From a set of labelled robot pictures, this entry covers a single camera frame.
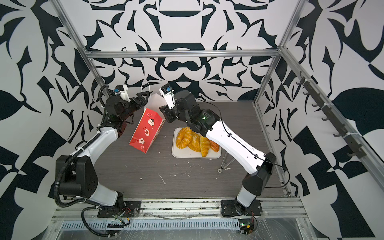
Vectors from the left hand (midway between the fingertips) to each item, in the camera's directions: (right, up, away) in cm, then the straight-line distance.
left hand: (145, 91), depth 79 cm
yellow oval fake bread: (+26, -30, +12) cm, 42 cm away
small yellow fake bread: (+32, -30, +10) cm, 46 cm away
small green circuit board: (+50, -65, -8) cm, 82 cm away
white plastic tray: (+16, -36, +14) cm, 41 cm away
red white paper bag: (+3, -17, -2) cm, 17 cm away
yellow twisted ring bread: (+20, -26, +12) cm, 35 cm away
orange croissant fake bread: (+38, -32, +14) cm, 52 cm away
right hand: (+12, -8, -14) cm, 20 cm away
